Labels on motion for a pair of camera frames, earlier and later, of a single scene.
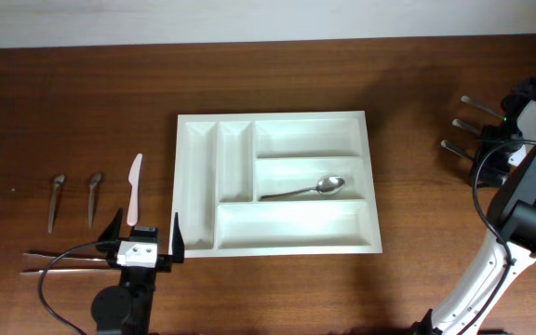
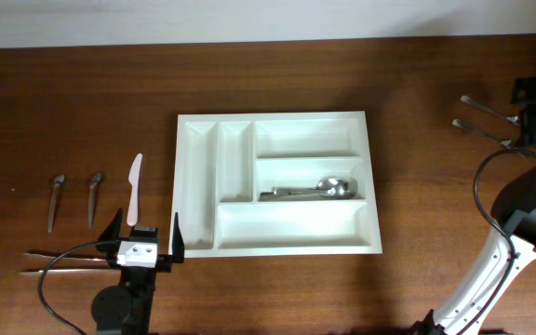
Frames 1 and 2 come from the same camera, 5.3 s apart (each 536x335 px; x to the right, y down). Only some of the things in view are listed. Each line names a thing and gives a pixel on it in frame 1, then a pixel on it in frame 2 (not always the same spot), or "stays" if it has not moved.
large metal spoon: x=328 y=185 to x=300 y=196
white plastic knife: x=134 y=176 stays
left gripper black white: x=164 y=261 stays
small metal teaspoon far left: x=59 y=180 stays
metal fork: x=461 y=124 stays
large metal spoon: x=447 y=144 to x=341 y=188
